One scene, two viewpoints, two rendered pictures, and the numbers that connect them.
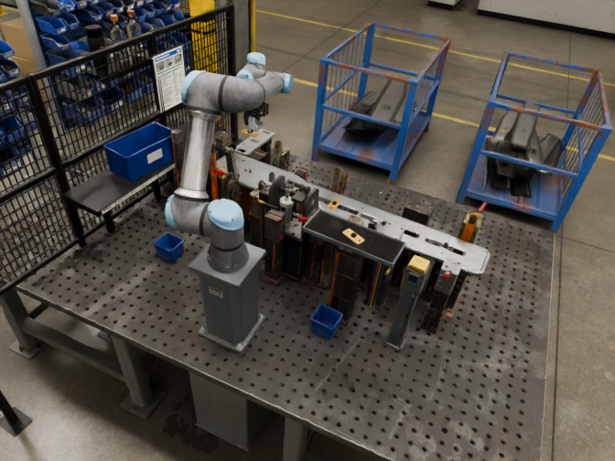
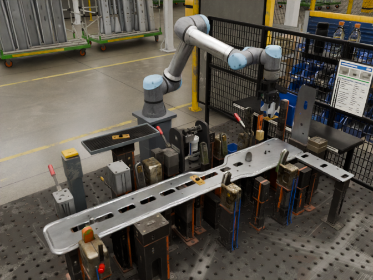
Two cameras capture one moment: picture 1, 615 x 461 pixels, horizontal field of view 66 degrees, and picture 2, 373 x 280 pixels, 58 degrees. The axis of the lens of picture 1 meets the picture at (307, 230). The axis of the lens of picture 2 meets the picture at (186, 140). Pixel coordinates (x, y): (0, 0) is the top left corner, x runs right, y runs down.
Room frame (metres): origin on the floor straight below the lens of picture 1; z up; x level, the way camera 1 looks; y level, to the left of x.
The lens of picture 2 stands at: (2.38, -1.33, 1.93)
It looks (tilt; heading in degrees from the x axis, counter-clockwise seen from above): 27 degrees down; 120
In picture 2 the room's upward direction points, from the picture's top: straight up
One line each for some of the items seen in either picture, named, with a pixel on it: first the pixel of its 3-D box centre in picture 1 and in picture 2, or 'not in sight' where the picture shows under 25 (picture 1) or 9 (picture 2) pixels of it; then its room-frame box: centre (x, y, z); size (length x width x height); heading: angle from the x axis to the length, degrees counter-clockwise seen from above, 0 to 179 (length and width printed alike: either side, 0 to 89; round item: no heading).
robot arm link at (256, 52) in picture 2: (252, 78); (252, 55); (1.83, 0.28, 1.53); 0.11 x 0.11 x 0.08; 79
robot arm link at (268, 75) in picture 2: not in sight; (272, 74); (1.94, 0.28, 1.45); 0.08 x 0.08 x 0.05
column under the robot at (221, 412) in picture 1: (234, 376); not in sight; (1.23, 0.28, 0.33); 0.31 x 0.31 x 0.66; 69
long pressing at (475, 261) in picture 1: (339, 205); (195, 183); (1.74, -0.13, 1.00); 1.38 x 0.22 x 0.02; 64
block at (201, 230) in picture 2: not in sight; (195, 204); (1.73, -0.11, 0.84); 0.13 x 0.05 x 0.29; 154
